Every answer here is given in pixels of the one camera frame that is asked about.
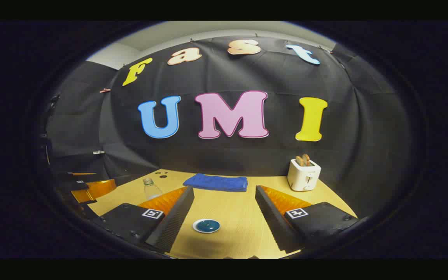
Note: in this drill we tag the clear plastic water bottle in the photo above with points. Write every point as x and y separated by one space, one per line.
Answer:
151 189

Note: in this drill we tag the toast slice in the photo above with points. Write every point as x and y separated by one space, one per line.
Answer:
306 159
299 160

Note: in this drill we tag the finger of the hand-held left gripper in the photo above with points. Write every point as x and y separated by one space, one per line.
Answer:
95 189
78 174

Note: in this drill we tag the black backdrop cloth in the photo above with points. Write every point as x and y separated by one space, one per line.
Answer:
247 155

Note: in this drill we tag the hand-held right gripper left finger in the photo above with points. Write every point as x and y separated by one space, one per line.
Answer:
175 217

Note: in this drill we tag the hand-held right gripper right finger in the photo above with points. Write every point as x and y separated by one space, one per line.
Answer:
272 217

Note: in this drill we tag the white teacup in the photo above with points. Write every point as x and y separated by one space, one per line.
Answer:
196 229

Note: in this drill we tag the white toaster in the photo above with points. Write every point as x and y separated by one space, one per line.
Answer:
301 177

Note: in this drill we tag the blue folded towel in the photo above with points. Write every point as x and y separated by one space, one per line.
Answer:
216 182

